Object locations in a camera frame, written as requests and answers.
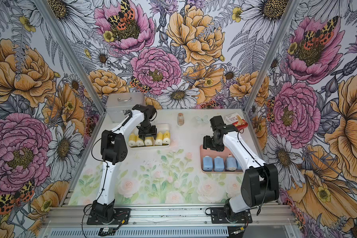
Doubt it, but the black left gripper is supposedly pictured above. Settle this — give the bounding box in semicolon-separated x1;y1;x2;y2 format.
137;118;157;140

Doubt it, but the pink plastic tray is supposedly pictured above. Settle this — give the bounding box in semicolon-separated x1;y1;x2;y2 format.
200;145;243;174

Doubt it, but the red white small box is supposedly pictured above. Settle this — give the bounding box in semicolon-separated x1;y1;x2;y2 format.
225;113;249;131

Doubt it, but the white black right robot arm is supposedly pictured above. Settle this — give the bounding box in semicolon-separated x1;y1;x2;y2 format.
203;116;280;223

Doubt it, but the aluminium rail frame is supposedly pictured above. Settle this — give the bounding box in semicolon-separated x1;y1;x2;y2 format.
39;202;301;238

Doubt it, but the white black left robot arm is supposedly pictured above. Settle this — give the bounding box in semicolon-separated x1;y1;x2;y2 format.
87;104;157;224

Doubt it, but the yellow pencil sharpener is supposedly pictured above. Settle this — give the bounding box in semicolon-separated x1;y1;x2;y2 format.
163;131;171;145
136;136;145;147
144;136;154;146
128;133;137;147
155;132;163;146

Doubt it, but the silver metal case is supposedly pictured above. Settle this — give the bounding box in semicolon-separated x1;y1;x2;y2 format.
106;92;145;123

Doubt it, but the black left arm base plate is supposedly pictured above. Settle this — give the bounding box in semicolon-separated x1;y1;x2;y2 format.
86;208;131;225

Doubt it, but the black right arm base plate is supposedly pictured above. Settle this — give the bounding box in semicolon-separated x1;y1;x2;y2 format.
204;207;252;225

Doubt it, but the white plastic tray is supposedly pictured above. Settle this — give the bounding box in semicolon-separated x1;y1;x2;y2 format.
126;124;170;150

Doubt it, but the small glass bottle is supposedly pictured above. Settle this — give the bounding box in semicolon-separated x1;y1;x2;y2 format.
177;113;184;126

